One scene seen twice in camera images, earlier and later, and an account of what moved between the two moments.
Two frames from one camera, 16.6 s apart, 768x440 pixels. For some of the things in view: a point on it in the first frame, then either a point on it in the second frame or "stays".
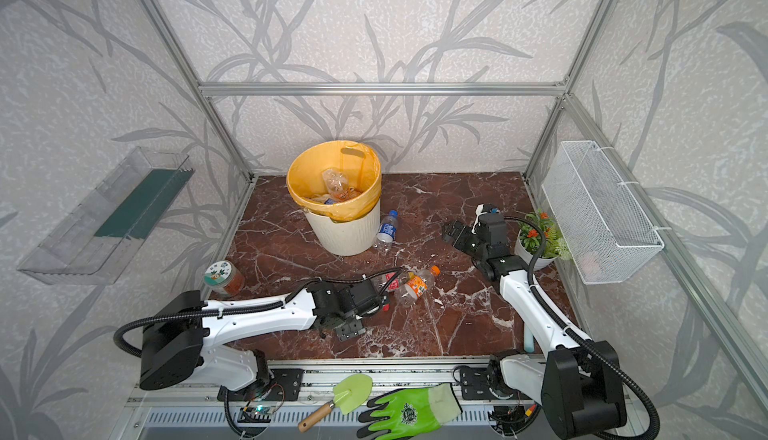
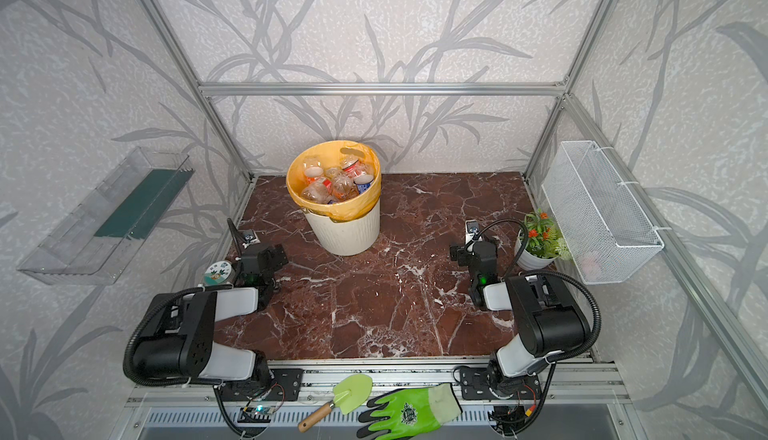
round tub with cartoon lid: [227, 275] stays
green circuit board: [255, 414] stays
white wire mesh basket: [605, 227] stays
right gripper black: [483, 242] to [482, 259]
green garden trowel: [350, 392] stays
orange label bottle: [336, 185] to [319, 190]
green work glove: [401, 414] stays
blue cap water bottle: [387, 232] to [363, 182]
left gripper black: [372, 294] to [241, 248]
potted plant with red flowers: [529, 241] stays
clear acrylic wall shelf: [96, 242] stays
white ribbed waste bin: [350, 238] stays
